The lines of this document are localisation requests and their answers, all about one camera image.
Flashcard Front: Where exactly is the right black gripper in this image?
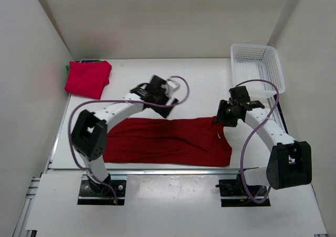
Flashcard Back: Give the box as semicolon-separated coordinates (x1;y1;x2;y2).
213;100;239;127

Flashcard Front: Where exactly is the dark red t shirt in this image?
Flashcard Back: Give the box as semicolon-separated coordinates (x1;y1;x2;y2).
103;117;232;167

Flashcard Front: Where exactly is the green t shirt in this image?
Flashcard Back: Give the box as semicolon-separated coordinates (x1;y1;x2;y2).
65;59;103;75

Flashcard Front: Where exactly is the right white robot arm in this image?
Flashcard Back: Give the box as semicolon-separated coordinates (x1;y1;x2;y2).
214;86;312;195

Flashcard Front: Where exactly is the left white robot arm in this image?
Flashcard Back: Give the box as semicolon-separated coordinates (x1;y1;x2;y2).
68;75;181;196

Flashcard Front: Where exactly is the white plastic basket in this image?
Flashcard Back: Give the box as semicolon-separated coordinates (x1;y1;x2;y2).
230;44;286;98

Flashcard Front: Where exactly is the dark label sticker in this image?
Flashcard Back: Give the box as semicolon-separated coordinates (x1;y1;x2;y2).
80;60;101;63

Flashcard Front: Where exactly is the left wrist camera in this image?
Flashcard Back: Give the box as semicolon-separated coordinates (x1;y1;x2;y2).
166;78;181;92

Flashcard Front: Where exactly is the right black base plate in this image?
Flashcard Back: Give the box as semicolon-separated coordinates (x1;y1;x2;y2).
215;179;271;208

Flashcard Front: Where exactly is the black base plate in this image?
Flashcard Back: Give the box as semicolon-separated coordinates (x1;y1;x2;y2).
215;179;271;208
77;178;126;206

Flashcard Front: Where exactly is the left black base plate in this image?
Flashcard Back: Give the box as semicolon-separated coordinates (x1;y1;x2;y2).
77;178;126;206

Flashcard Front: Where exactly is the aluminium frame rail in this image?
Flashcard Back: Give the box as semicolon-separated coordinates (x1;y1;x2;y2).
43;168;299;176

